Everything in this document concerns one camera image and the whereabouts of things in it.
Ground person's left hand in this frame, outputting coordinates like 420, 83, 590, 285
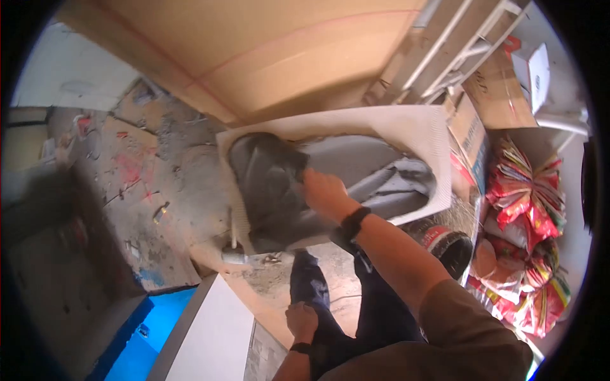
285, 301, 319, 345

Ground blue sheet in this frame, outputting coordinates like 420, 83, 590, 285
87, 285, 199, 381

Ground white pipe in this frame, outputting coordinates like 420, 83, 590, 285
536, 109, 590, 138

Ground pile of red bags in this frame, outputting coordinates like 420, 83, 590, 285
466, 137, 573, 340

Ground small white carton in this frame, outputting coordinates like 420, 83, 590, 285
511, 43, 552, 116

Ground white support leg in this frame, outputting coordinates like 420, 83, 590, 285
221, 212, 249, 265

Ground grey mortar layer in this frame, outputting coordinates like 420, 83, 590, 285
248, 135, 437, 253

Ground person's legs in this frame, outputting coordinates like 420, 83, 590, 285
288, 240, 428, 381

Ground person's right hand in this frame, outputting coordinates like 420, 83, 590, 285
302, 168, 361, 224

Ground person's right fingers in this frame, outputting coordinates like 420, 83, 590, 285
302, 168, 321, 206

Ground white flat board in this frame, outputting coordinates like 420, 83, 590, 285
147, 273, 256, 381

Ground person's body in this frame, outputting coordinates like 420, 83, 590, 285
315, 278, 534, 381

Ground dark grey mortar trowel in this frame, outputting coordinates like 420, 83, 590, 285
228, 132, 311, 229

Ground person's left fingers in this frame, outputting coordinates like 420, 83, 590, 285
286, 301, 319, 321

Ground large brown cardboard box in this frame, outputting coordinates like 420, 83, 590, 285
56, 0, 427, 125

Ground flattened brown cardboard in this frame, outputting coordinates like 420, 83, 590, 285
461, 45, 539, 130

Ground white ridged tile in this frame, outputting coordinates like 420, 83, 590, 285
215, 105, 453, 255

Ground black bucket with red label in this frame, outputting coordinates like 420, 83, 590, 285
403, 218, 475, 282

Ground printed brown carton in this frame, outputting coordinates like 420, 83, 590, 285
445, 92, 491, 201

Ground white metal frame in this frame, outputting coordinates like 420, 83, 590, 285
381, 0, 531, 104

